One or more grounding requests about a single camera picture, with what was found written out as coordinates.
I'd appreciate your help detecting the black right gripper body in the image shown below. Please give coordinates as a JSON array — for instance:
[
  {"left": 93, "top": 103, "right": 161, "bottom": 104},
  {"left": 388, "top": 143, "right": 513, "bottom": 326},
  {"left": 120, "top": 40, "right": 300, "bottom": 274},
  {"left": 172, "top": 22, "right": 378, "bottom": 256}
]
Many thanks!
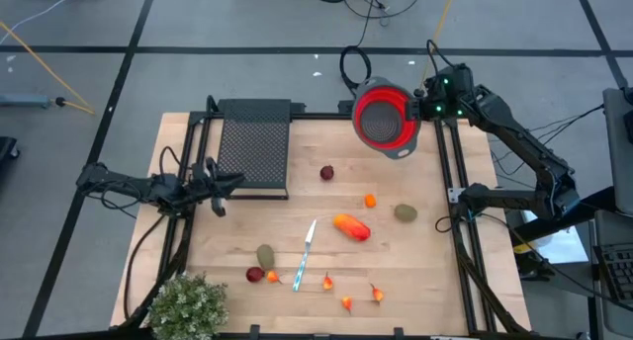
[{"left": 418, "top": 72, "right": 464, "bottom": 122}]

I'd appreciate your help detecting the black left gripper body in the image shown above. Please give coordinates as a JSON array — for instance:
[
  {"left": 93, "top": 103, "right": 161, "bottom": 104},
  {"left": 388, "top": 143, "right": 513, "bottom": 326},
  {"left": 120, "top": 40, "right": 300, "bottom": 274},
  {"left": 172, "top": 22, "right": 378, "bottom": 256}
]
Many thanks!
[{"left": 190, "top": 156, "right": 227, "bottom": 217}]

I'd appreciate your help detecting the red colander with grey rim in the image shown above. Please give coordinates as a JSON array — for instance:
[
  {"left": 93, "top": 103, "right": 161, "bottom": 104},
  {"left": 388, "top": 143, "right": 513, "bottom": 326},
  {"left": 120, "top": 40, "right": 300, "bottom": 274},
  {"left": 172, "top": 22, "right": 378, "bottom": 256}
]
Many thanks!
[{"left": 351, "top": 76, "right": 422, "bottom": 161}]

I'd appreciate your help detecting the brown-green kiwi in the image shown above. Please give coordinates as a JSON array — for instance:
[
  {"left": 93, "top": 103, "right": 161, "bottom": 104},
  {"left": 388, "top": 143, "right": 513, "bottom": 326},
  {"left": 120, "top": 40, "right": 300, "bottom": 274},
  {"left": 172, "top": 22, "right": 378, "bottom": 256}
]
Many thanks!
[
  {"left": 255, "top": 243, "right": 277, "bottom": 271},
  {"left": 393, "top": 203, "right": 419, "bottom": 223}
]

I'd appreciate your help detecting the orange red bell pepper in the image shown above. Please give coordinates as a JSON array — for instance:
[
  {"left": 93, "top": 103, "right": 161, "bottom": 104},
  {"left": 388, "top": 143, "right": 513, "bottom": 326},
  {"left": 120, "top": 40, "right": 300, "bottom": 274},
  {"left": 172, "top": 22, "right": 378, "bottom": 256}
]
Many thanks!
[{"left": 332, "top": 212, "right": 372, "bottom": 243}]

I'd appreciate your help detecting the black perforated metal shelf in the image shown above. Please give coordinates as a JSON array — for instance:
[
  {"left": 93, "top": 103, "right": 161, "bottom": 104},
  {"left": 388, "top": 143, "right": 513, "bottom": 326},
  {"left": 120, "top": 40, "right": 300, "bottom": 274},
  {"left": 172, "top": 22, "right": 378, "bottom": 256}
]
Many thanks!
[{"left": 216, "top": 98, "right": 292, "bottom": 202}]

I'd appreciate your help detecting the green artificial potted plant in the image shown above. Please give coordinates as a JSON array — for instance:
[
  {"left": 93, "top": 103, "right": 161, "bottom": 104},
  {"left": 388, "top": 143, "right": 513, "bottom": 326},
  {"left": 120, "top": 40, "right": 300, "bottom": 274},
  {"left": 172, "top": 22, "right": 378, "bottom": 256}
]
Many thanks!
[{"left": 146, "top": 272, "right": 230, "bottom": 340}]

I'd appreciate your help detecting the grey workstation desk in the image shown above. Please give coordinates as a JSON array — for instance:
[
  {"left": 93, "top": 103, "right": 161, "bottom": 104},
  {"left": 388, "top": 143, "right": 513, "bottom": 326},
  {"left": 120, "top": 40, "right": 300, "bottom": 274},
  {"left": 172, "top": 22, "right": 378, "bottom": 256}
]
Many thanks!
[{"left": 590, "top": 85, "right": 633, "bottom": 339}]

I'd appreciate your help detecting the black floor object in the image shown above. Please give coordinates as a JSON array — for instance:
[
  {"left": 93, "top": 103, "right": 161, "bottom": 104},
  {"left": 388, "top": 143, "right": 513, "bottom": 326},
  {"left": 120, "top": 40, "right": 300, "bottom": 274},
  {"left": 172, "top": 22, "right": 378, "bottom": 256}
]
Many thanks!
[{"left": 0, "top": 135, "right": 21, "bottom": 163}]

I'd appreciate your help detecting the black keyboard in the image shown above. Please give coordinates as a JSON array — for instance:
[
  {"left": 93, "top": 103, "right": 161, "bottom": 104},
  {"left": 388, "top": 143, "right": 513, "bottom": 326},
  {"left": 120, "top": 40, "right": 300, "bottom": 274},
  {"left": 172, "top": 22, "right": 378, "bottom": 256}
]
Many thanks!
[{"left": 592, "top": 243, "right": 633, "bottom": 304}]

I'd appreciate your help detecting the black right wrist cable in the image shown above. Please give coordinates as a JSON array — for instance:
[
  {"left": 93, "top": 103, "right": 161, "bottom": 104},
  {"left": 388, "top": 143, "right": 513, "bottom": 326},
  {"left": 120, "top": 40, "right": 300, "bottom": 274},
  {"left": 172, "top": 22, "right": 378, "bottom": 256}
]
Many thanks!
[{"left": 426, "top": 39, "right": 455, "bottom": 70}]

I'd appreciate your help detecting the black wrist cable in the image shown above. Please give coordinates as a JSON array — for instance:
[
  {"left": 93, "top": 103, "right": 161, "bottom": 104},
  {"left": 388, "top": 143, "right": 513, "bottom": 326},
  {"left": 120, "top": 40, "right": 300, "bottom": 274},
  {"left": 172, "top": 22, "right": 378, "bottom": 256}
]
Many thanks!
[
  {"left": 426, "top": 39, "right": 455, "bottom": 70},
  {"left": 158, "top": 145, "right": 183, "bottom": 178}
]

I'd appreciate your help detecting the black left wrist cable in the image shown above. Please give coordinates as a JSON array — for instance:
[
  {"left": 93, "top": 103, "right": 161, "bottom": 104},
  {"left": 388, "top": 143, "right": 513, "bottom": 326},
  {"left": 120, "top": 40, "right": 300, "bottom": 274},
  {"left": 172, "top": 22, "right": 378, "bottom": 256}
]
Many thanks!
[{"left": 158, "top": 145, "right": 183, "bottom": 178}]

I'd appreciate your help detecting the black power cable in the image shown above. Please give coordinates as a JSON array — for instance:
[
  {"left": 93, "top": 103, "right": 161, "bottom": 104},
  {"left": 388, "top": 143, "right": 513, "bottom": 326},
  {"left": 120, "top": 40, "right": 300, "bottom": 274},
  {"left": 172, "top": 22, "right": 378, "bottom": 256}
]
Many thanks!
[{"left": 338, "top": 0, "right": 380, "bottom": 97}]

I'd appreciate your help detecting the yellow cable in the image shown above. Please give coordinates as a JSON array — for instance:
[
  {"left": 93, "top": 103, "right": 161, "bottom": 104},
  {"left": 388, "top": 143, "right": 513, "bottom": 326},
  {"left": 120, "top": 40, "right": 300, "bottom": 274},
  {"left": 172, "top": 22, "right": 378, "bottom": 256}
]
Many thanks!
[
  {"left": 0, "top": 21, "right": 96, "bottom": 117},
  {"left": 418, "top": 0, "right": 460, "bottom": 92}
]

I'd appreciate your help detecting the black aluminium table frame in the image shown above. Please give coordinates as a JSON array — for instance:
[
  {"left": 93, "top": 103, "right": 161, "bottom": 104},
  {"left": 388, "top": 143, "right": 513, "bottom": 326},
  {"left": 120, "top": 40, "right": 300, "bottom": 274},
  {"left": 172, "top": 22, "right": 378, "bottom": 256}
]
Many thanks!
[{"left": 109, "top": 95, "right": 533, "bottom": 340}]

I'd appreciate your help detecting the knife with teal handle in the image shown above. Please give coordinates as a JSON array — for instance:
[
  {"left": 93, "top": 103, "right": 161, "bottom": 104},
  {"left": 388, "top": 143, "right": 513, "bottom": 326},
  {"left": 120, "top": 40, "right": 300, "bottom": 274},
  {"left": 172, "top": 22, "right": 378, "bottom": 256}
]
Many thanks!
[{"left": 292, "top": 218, "right": 318, "bottom": 294}]

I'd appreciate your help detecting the black left base cable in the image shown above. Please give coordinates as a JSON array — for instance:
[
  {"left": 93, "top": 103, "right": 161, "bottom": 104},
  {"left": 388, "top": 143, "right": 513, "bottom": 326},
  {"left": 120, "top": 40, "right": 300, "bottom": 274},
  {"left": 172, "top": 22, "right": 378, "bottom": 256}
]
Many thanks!
[{"left": 122, "top": 212, "right": 168, "bottom": 322}]

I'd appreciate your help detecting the grey floor rail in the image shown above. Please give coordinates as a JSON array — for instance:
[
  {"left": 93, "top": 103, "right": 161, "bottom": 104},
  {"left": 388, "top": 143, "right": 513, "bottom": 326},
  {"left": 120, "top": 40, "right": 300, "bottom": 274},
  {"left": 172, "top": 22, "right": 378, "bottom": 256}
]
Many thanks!
[{"left": 0, "top": 93, "right": 53, "bottom": 109}]

